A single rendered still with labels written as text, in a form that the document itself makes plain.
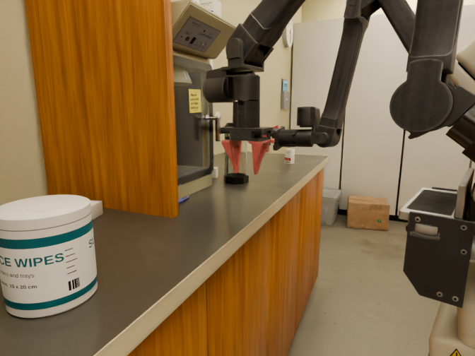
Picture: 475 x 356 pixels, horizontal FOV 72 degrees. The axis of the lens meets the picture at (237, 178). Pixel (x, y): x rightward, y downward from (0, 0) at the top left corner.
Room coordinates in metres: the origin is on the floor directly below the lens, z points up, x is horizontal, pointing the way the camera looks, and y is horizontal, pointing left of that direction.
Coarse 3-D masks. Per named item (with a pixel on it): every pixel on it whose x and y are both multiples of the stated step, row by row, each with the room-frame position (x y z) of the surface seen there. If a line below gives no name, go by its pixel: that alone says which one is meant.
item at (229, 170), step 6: (246, 144) 1.30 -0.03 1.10; (246, 150) 1.30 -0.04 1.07; (240, 156) 1.28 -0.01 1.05; (246, 156) 1.30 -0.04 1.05; (228, 162) 1.28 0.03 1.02; (240, 162) 1.28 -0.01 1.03; (246, 162) 1.30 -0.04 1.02; (228, 168) 1.28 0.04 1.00; (240, 168) 1.28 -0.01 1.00; (246, 168) 1.30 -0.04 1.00; (228, 174) 1.28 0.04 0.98; (234, 174) 1.27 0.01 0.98; (240, 174) 1.28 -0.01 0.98; (246, 174) 1.30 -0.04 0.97
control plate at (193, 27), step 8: (184, 24) 0.97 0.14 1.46; (192, 24) 0.99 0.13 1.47; (200, 24) 1.02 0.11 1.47; (184, 32) 0.99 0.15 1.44; (192, 32) 1.02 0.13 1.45; (200, 32) 1.05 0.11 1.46; (208, 32) 1.08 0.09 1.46; (216, 32) 1.12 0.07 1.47; (176, 40) 0.99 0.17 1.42; (184, 40) 1.02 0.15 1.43; (200, 40) 1.08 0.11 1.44; (208, 40) 1.11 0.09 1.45; (192, 48) 1.08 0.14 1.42; (200, 48) 1.11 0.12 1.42; (208, 48) 1.15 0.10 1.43
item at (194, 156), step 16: (176, 64) 1.04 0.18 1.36; (192, 64) 1.12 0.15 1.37; (208, 64) 1.22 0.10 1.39; (176, 80) 1.03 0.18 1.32; (192, 80) 1.12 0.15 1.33; (176, 96) 1.03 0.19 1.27; (176, 112) 1.03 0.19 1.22; (208, 112) 1.21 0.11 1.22; (176, 128) 1.02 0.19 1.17; (192, 128) 1.11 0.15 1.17; (208, 128) 1.21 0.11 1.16; (176, 144) 1.02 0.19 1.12; (192, 144) 1.11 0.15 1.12; (208, 144) 1.21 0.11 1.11; (192, 160) 1.11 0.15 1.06; (208, 160) 1.21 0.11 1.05; (192, 176) 1.10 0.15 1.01
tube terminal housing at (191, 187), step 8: (176, 0) 1.07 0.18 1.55; (184, 56) 1.10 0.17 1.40; (192, 56) 1.15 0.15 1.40; (208, 176) 1.23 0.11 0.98; (184, 184) 1.08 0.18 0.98; (192, 184) 1.12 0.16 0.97; (200, 184) 1.17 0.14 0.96; (208, 184) 1.23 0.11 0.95; (184, 192) 1.08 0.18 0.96; (192, 192) 1.12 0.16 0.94
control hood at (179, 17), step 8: (184, 0) 0.93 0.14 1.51; (176, 8) 0.94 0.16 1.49; (184, 8) 0.93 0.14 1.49; (192, 8) 0.94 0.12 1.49; (200, 8) 0.97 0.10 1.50; (176, 16) 0.94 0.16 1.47; (184, 16) 0.94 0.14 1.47; (192, 16) 0.97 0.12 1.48; (200, 16) 0.99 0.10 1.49; (208, 16) 1.02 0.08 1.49; (216, 16) 1.06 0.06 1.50; (176, 24) 0.94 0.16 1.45; (208, 24) 1.05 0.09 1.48; (216, 24) 1.08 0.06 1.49; (224, 24) 1.12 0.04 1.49; (232, 24) 1.16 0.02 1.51; (176, 32) 0.97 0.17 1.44; (224, 32) 1.15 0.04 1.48; (232, 32) 1.19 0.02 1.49; (216, 40) 1.15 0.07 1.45; (224, 40) 1.19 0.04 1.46; (176, 48) 1.04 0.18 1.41; (184, 48) 1.05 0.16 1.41; (216, 48) 1.19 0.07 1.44; (200, 56) 1.19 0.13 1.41; (208, 56) 1.20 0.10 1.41; (216, 56) 1.23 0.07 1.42
